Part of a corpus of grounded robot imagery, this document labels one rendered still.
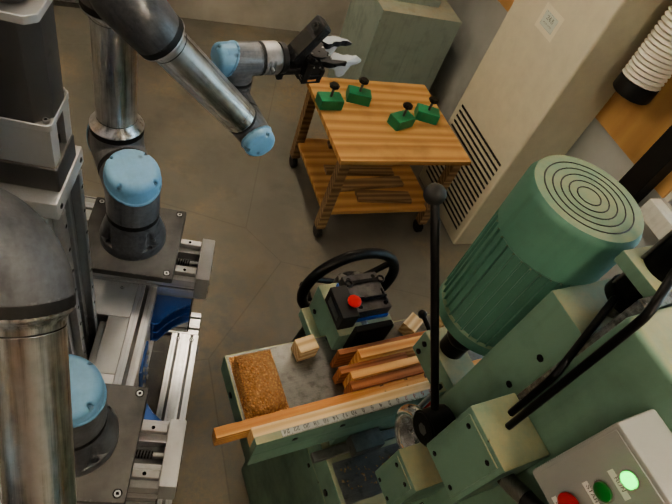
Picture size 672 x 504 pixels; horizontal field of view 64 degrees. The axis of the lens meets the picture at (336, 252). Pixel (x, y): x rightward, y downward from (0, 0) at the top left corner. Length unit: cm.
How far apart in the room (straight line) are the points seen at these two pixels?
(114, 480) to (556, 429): 76
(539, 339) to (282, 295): 166
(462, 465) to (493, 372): 16
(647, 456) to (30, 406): 62
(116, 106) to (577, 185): 90
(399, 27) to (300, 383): 231
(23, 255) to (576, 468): 62
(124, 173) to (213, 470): 113
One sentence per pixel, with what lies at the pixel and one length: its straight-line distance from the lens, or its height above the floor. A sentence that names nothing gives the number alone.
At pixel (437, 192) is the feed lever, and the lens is 81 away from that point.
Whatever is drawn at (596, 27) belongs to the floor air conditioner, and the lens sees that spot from 231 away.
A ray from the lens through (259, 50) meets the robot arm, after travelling 128.
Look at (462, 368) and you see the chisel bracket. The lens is 108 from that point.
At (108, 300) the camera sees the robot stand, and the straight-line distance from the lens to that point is 140.
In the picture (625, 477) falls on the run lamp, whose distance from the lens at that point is 64.
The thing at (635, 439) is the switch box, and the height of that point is 148.
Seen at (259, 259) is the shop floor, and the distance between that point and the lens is 244.
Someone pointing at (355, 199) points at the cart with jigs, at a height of 18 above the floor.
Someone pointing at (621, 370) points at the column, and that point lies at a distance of 68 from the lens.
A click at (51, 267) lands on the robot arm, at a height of 141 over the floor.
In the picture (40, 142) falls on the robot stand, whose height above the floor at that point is 135.
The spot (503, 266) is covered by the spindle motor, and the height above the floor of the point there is 138.
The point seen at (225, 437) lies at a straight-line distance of 103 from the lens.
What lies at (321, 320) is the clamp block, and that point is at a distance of 121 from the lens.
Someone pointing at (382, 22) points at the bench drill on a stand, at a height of 64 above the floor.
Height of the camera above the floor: 190
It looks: 48 degrees down
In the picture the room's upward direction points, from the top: 24 degrees clockwise
